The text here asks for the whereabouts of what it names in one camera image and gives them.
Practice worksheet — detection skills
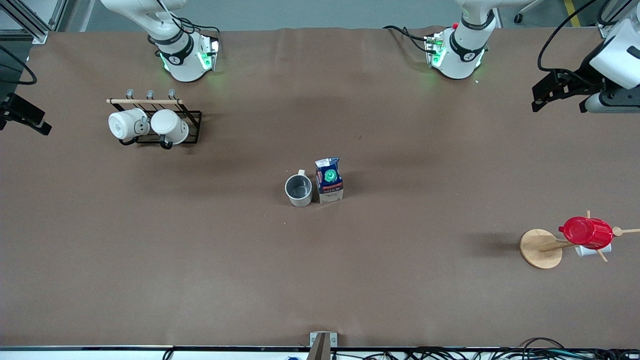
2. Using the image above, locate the blue Pascal milk carton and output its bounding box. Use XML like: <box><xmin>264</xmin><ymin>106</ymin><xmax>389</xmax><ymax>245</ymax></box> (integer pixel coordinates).
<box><xmin>314</xmin><ymin>157</ymin><xmax>345</xmax><ymax>204</ymax></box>

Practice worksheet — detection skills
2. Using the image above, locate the grey mug with white outside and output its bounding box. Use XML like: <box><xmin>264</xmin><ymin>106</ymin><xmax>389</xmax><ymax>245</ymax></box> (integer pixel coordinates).
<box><xmin>284</xmin><ymin>169</ymin><xmax>314</xmax><ymax>208</ymax></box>

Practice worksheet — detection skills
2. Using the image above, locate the red plastic cup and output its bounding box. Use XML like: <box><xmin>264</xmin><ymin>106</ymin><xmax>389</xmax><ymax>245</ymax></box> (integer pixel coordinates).
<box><xmin>558</xmin><ymin>216</ymin><xmax>615</xmax><ymax>251</ymax></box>

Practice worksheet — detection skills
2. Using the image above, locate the small white cup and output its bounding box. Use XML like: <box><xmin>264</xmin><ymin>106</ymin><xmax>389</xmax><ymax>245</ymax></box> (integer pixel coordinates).
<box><xmin>574</xmin><ymin>243</ymin><xmax>613</xmax><ymax>259</ymax></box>

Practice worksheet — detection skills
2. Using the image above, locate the white chair leg with caster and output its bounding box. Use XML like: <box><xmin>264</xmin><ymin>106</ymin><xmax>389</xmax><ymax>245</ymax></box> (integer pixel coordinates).
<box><xmin>513</xmin><ymin>0</ymin><xmax>547</xmax><ymax>25</ymax></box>

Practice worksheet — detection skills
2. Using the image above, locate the white mug with face print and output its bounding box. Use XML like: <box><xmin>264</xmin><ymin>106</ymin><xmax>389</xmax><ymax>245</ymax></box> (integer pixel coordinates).
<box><xmin>108</xmin><ymin>108</ymin><xmax>151</xmax><ymax>142</ymax></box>

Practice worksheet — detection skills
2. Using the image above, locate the wooden rack rod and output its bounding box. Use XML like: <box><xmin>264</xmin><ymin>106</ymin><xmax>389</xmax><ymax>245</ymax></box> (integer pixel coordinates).
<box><xmin>106</xmin><ymin>98</ymin><xmax>184</xmax><ymax>106</ymax></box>

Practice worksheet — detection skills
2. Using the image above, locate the wooden mug tree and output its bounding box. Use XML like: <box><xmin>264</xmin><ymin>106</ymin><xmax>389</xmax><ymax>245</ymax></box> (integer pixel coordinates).
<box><xmin>519</xmin><ymin>210</ymin><xmax>640</xmax><ymax>271</ymax></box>

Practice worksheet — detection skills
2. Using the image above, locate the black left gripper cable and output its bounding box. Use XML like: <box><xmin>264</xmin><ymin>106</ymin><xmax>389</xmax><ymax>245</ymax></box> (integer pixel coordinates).
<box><xmin>537</xmin><ymin>0</ymin><xmax>601</xmax><ymax>76</ymax></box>

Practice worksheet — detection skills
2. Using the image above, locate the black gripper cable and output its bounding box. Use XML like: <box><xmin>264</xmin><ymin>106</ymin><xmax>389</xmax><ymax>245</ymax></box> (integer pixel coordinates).
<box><xmin>537</xmin><ymin>0</ymin><xmax>601</xmax><ymax>76</ymax></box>
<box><xmin>0</xmin><ymin>45</ymin><xmax>39</xmax><ymax>86</ymax></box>

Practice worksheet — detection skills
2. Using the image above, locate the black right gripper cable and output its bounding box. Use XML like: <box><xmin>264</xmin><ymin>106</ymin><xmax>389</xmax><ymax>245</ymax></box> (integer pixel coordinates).
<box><xmin>0</xmin><ymin>45</ymin><xmax>39</xmax><ymax>86</ymax></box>

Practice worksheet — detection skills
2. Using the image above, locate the aluminium frame profile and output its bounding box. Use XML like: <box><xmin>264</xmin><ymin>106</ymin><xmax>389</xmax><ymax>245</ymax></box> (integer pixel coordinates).
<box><xmin>0</xmin><ymin>0</ymin><xmax>69</xmax><ymax>45</ymax></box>

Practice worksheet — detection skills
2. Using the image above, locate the white mug with black handle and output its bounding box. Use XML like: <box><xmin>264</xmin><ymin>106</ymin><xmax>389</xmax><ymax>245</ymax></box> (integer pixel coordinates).
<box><xmin>150</xmin><ymin>109</ymin><xmax>190</xmax><ymax>150</ymax></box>

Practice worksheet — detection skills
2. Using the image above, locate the black left arm base cable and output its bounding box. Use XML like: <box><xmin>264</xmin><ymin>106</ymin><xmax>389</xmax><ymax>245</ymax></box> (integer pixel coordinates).
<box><xmin>382</xmin><ymin>24</ymin><xmax>432</xmax><ymax>55</ymax></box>

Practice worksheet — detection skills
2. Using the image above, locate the black wire mug rack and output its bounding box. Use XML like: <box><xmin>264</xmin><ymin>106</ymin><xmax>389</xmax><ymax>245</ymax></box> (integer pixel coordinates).
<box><xmin>119</xmin><ymin>109</ymin><xmax>203</xmax><ymax>146</ymax></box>

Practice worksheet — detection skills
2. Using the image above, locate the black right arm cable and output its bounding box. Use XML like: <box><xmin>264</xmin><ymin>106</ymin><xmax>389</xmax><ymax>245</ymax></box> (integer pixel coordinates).
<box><xmin>152</xmin><ymin>0</ymin><xmax>222</xmax><ymax>57</ymax></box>

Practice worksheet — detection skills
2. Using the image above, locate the black cable bundle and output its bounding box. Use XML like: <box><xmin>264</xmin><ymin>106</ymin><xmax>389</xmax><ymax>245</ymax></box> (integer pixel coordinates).
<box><xmin>330</xmin><ymin>337</ymin><xmax>640</xmax><ymax>360</ymax></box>

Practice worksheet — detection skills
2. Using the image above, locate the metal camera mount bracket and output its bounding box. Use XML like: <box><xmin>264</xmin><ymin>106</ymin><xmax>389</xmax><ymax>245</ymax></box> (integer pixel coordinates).
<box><xmin>308</xmin><ymin>331</ymin><xmax>339</xmax><ymax>360</ymax></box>

